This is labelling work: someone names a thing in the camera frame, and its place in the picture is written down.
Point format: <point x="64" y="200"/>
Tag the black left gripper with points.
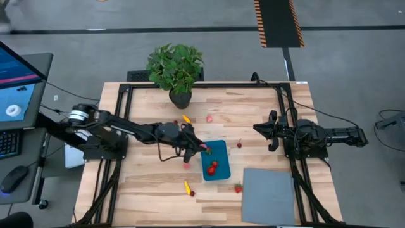
<point x="180" y="136"/>

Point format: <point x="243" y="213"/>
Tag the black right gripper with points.
<point x="286" y="131"/>

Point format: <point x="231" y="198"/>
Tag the pink toy peach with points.
<point x="209" y="118"/>
<point x="186" y="165"/>
<point x="204" y="146"/>

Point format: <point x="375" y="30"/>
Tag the blue plastic tupperware container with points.
<point x="223" y="155"/>

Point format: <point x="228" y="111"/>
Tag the yellow toy pepper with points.
<point x="186" y="119"/>
<point x="187" y="187"/>

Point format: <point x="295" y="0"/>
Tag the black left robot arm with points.
<point x="126" y="126"/>

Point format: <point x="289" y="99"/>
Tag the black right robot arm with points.
<point x="345" y="134"/>

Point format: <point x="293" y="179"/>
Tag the grey square container lid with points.
<point x="269" y="196"/>

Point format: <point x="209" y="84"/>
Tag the green potted plant black pot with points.
<point x="175" y="66"/>

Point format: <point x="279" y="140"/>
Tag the black perforated floor grate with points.
<point x="136" y="76"/>

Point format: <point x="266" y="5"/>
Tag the black hazard-striped floor mat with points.
<point x="278" y="22"/>

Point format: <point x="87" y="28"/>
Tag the white box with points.
<point x="72" y="156"/>

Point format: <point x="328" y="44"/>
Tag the grey stand foot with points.
<point x="395" y="120"/>

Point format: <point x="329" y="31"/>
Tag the black desk support bar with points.
<point x="57" y="130"/>

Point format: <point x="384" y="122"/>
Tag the black desk caster wheel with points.
<point x="43" y="204"/>

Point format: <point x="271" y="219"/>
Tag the grey computer desk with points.
<point x="31" y="149"/>

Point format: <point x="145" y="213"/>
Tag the black computer mouse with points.
<point x="14" y="177"/>

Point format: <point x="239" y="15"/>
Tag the black backlit keyboard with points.
<point x="8" y="144"/>

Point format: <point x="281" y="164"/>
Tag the black office chair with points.
<point x="16" y="221"/>

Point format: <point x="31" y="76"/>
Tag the computer monitor blue screen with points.
<point x="16" y="68"/>

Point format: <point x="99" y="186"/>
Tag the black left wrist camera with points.
<point x="188" y="156"/>

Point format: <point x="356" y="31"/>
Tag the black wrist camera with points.
<point x="274" y="145"/>
<point x="188" y="156"/>

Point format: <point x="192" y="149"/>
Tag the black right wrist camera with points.
<point x="274" y="145"/>

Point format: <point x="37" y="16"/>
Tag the black aluminium table frame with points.
<point x="237" y="85"/>

